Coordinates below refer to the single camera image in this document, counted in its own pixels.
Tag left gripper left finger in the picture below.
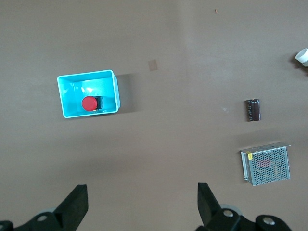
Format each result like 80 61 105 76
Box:
0 184 89 231

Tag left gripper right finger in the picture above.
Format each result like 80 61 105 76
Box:
195 182 292 231

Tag red push button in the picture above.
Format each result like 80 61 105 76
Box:
81 95 104 112

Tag metal mesh power supply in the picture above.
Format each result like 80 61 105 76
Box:
240 141 292 187

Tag dark brown capacitor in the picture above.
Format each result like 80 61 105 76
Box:
245 98 262 122

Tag cyan plastic box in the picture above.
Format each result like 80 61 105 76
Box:
57 69 121 118

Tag small brown tape patch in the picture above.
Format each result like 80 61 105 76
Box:
147 59 158 72

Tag metal fitting white caps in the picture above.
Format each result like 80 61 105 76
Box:
294 48 308 68

